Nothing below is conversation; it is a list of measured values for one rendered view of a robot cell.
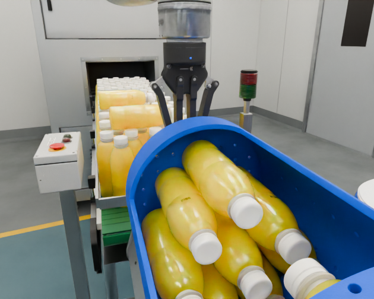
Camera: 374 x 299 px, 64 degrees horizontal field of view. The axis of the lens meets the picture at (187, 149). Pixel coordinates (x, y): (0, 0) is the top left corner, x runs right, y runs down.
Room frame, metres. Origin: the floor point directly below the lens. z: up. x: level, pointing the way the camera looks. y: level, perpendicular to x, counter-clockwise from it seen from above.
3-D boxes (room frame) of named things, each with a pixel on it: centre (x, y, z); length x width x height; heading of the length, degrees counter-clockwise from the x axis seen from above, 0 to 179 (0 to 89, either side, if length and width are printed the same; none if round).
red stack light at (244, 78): (1.13, -0.23, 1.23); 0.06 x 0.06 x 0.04
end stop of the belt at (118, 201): (0.74, 0.04, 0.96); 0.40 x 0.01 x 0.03; 106
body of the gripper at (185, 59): (0.56, 0.00, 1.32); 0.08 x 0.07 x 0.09; 106
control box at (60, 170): (0.78, 0.35, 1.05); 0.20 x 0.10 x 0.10; 16
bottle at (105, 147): (0.86, 0.24, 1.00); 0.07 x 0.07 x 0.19
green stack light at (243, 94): (1.13, -0.23, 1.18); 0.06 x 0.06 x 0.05
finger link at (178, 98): (0.56, 0.02, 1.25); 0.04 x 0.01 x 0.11; 16
